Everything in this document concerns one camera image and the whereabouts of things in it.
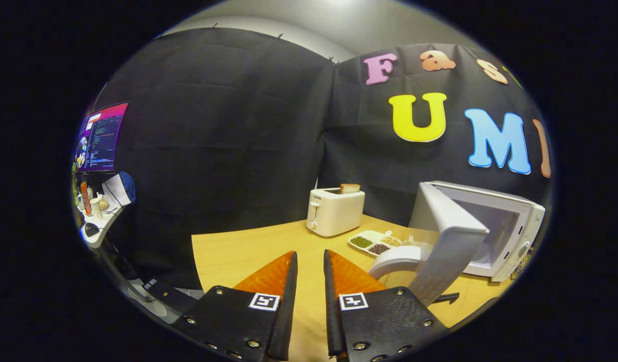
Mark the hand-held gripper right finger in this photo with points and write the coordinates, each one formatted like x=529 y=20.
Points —
x=333 y=311

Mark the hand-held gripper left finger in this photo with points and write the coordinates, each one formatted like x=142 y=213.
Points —
x=286 y=311

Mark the white microwave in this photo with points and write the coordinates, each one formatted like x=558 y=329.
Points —
x=449 y=251

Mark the white divided bean dish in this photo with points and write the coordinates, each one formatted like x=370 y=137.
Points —
x=371 y=244

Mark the white toaster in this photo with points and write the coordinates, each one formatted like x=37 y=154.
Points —
x=336 y=213

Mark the toast slice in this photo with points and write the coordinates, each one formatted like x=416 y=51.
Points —
x=350 y=188

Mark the white side desk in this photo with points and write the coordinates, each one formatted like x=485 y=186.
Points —
x=105 y=226

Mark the black computer mouse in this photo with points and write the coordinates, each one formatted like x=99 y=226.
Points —
x=91 y=230

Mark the white cup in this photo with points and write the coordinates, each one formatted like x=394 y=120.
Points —
x=96 y=208

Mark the orange bottle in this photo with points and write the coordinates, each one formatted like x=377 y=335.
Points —
x=85 y=198

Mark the computer monitor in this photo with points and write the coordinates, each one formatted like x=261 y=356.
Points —
x=102 y=138

